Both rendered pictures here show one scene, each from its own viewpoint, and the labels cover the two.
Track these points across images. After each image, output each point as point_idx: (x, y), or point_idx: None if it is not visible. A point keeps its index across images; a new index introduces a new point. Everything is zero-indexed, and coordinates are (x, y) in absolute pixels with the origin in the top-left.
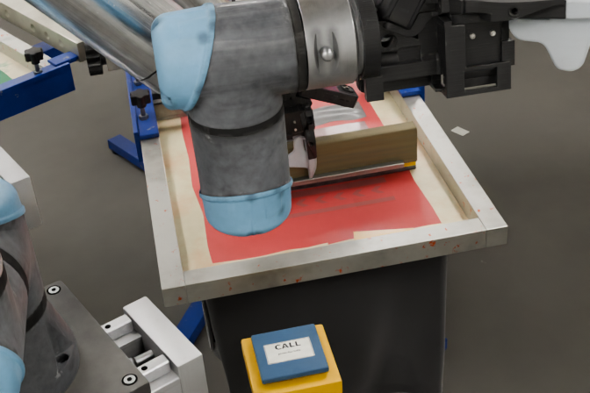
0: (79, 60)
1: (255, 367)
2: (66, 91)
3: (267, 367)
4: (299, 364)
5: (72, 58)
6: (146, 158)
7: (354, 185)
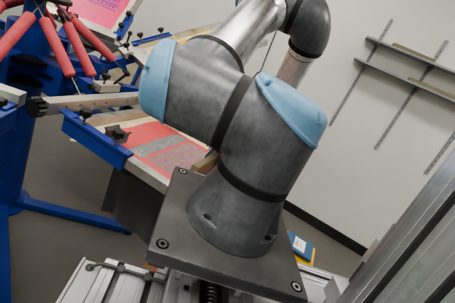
0: (15, 107)
1: (296, 257)
2: (10, 128)
3: (305, 254)
4: (308, 248)
5: (13, 105)
6: (143, 168)
7: None
